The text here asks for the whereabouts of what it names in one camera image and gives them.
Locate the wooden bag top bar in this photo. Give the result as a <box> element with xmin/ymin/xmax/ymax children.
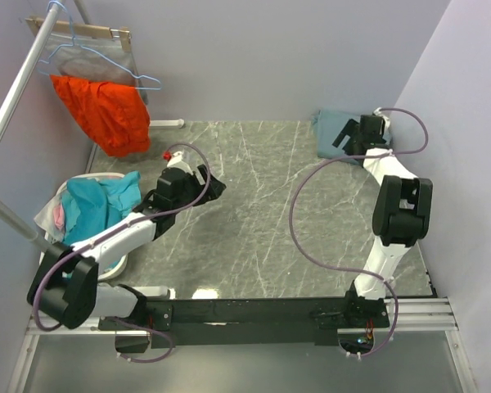
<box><xmin>24</xmin><ymin>16</ymin><xmax>132</xmax><ymax>49</ymax></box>

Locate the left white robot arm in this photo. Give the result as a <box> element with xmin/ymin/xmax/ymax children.
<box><xmin>27</xmin><ymin>165</ymin><xmax>227</xmax><ymax>332</ymax></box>

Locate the silver clothes rack pole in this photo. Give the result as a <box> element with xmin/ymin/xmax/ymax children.
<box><xmin>0</xmin><ymin>1</ymin><xmax>67</xmax><ymax>252</ymax></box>

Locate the slate blue polo shirt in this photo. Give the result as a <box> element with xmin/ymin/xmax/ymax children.
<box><xmin>312</xmin><ymin>110</ymin><xmax>391</xmax><ymax>165</ymax></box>

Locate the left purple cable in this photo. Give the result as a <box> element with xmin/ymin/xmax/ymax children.
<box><xmin>31</xmin><ymin>142</ymin><xmax>212</xmax><ymax>364</ymax></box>

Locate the aluminium rail frame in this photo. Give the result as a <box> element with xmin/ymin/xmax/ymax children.
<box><xmin>8</xmin><ymin>297</ymin><xmax>477</xmax><ymax>392</ymax></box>

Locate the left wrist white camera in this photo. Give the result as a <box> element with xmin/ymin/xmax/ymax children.
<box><xmin>163</xmin><ymin>150</ymin><xmax>193</xmax><ymax>173</ymax></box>

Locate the wrist white camera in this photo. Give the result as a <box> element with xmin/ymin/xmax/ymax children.
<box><xmin>163</xmin><ymin>150</ymin><xmax>193</xmax><ymax>173</ymax></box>
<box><xmin>372</xmin><ymin>107</ymin><xmax>391</xmax><ymax>132</ymax></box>

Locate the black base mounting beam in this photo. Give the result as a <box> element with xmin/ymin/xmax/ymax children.
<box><xmin>98</xmin><ymin>296</ymin><xmax>390</xmax><ymax>351</ymax></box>

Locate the white table edge bracket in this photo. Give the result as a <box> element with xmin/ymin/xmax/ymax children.
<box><xmin>149</xmin><ymin>119</ymin><xmax>185</xmax><ymax>129</ymax></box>

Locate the teal shirt in basket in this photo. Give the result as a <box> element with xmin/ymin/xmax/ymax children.
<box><xmin>61</xmin><ymin>171</ymin><xmax>142</xmax><ymax>245</ymax></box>

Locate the light blue wire hanger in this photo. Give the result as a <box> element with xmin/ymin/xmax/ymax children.
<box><xmin>38</xmin><ymin>1</ymin><xmax>162</xmax><ymax>92</ymax></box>

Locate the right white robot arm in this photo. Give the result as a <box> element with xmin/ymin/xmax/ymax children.
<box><xmin>333</xmin><ymin>110</ymin><xmax>434</xmax><ymax>300</ymax></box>

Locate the white laundry basket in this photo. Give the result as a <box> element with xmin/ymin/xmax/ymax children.
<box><xmin>34</xmin><ymin>171</ymin><xmax>128</xmax><ymax>280</ymax></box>

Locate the purple cable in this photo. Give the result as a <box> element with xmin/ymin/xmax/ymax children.
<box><xmin>288</xmin><ymin>106</ymin><xmax>430</xmax><ymax>359</ymax></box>
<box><xmin>31</xmin><ymin>142</ymin><xmax>212</xmax><ymax>364</ymax></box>

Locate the pink garment in basket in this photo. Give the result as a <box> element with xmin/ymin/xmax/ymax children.
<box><xmin>52</xmin><ymin>204</ymin><xmax>65</xmax><ymax>231</ymax></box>

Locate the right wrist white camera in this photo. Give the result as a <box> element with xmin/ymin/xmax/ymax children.
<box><xmin>372</xmin><ymin>107</ymin><xmax>391</xmax><ymax>132</ymax></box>

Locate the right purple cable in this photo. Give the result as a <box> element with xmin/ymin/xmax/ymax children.
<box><xmin>288</xmin><ymin>106</ymin><xmax>430</xmax><ymax>359</ymax></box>

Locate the orange shirt on hanger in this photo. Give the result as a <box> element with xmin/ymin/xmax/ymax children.
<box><xmin>50</xmin><ymin>75</ymin><xmax>151</xmax><ymax>158</ymax></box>

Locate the grey mesh hanging bag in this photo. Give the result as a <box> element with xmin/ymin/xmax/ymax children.
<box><xmin>38</xmin><ymin>34</ymin><xmax>143</xmax><ymax>89</ymax></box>

